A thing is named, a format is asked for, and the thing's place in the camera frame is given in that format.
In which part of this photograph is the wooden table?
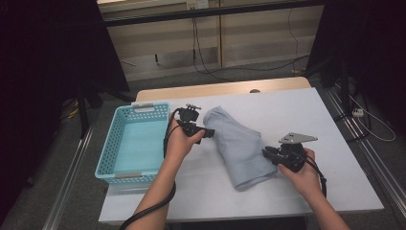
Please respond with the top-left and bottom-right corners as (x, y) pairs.
(135, 76), (312, 104)

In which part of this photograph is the thin black hanging cable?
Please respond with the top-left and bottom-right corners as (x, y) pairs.
(286, 8), (301, 73)

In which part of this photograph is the narrow black curtain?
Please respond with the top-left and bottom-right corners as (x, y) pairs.
(305, 0), (406, 128)

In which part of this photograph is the person's left hand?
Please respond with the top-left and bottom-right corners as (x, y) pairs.
(164, 109), (207, 162)

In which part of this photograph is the black horizontal bar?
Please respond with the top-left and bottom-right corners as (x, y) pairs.
(103, 0), (327, 28)

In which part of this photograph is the grey knit sports bra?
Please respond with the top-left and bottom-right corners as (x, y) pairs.
(202, 105), (279, 192)

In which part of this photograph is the white floor cable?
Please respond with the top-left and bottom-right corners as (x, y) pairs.
(348, 94), (396, 143)

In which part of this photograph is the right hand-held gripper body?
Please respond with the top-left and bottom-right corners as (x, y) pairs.
(271, 132), (319, 173)

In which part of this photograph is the thick black floor cable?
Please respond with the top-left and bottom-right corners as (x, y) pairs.
(191, 17), (310, 82)

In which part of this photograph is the white wall socket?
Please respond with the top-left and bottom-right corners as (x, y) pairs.
(186, 0), (210, 10)

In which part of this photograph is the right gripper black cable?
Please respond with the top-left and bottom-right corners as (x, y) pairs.
(296, 152), (328, 199)

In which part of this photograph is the yellow cable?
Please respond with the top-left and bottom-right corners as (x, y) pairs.
(60, 106), (80, 121)

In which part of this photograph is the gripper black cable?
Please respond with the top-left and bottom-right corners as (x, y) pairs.
(119, 108), (183, 230)
(296, 152), (328, 199)

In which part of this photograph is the wide black curtain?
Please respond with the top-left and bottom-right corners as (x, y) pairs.
(0, 0), (130, 224)

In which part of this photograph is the light blue perforated plastic basket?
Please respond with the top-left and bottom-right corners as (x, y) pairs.
(94, 101), (173, 186)

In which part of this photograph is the person's right hand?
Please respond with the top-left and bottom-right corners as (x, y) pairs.
(277, 148), (324, 204)

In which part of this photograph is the aluminium floor rail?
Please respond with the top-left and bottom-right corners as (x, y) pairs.
(322, 84), (406, 219)
(41, 124), (95, 230)

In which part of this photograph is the black metal stand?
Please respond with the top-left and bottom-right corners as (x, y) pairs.
(303, 57), (368, 143)

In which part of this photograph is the black tripod stand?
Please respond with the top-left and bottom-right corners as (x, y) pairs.
(76, 82), (137, 140)

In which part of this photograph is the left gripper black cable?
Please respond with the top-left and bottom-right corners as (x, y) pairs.
(119, 108), (183, 230)

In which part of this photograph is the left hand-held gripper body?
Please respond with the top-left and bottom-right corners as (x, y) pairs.
(175, 103), (207, 138)

